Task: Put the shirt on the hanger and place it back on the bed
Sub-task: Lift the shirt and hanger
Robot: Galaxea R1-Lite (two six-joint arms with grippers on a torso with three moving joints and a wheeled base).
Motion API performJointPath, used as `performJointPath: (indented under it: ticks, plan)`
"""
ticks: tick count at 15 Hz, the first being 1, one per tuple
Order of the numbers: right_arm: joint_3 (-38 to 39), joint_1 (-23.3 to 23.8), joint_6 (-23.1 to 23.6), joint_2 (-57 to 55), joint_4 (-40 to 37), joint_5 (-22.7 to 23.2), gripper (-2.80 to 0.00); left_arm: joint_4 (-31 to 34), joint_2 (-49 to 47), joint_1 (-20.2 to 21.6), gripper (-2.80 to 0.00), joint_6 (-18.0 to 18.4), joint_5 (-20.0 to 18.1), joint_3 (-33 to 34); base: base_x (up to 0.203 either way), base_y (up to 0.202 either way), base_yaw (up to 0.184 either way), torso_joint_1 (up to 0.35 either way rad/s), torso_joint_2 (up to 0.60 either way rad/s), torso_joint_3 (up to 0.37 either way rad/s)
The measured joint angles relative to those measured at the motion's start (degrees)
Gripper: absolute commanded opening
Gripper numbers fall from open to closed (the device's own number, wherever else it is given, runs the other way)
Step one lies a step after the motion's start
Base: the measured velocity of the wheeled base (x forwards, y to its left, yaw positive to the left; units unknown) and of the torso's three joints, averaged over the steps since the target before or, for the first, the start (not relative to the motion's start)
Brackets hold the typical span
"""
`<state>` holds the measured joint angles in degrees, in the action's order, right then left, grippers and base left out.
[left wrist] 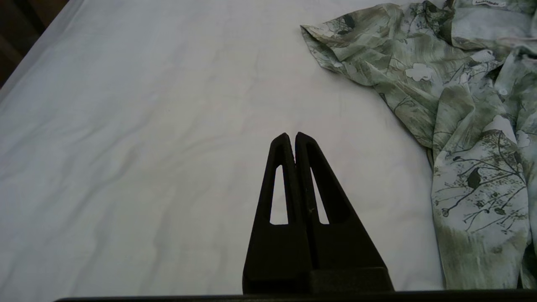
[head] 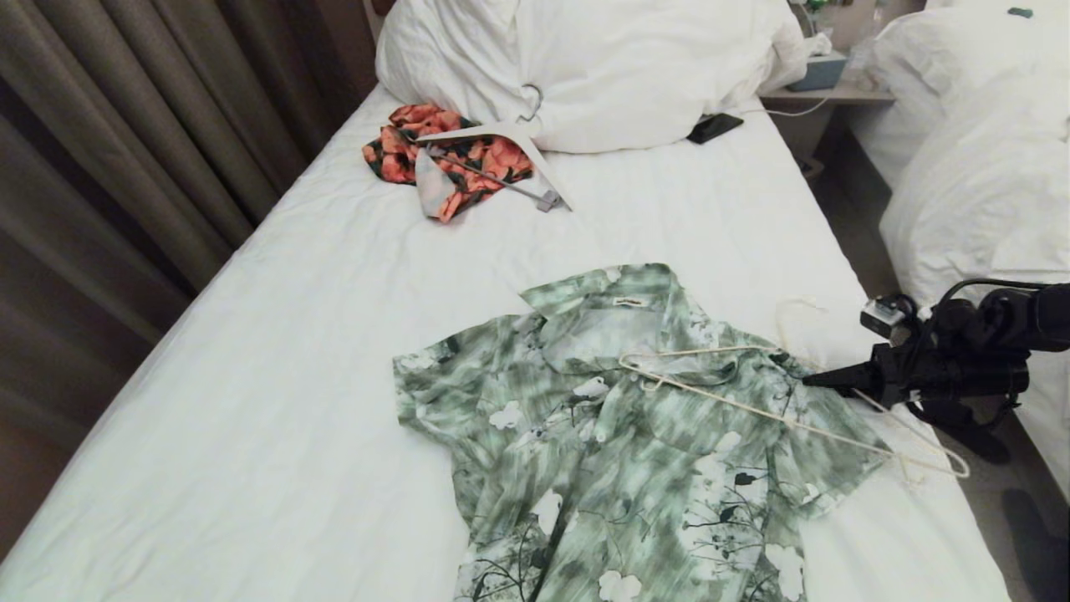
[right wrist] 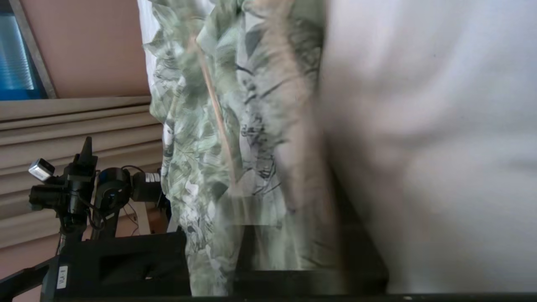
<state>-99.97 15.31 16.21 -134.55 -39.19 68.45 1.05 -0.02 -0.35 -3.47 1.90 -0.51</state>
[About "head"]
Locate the small green object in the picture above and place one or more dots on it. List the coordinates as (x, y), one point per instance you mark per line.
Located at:
(1020, 12)

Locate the wooden nightstand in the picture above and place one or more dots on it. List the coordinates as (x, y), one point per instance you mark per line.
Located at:
(827, 96)

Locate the brown wooden headboard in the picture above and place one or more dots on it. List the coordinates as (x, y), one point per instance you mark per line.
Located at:
(386, 7)

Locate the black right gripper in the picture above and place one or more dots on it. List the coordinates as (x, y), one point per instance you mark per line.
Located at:
(953, 378)

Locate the black slipper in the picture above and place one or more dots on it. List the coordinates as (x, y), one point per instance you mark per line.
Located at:
(986, 447)

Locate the brown pleated curtain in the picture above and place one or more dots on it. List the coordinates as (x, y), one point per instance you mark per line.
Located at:
(125, 142)

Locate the green floral short-sleeve shirt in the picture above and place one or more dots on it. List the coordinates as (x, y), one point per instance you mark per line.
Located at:
(635, 468)

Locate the white bunched duvet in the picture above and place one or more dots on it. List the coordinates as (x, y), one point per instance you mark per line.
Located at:
(602, 75)
(978, 192)

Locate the blue tissue box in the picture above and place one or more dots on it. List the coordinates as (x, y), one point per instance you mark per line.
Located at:
(817, 73)

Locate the white wooden clothes hanger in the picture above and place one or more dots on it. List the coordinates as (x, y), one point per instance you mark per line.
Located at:
(468, 132)

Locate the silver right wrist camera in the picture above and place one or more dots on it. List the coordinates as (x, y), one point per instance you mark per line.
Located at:
(882, 319)

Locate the orange floral garment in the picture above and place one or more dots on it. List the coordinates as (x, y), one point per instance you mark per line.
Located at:
(493, 157)

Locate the green potted plant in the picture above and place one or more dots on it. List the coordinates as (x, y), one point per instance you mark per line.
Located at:
(819, 5)

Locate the black smartphone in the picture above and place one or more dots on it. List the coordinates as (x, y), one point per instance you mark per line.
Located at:
(715, 128)

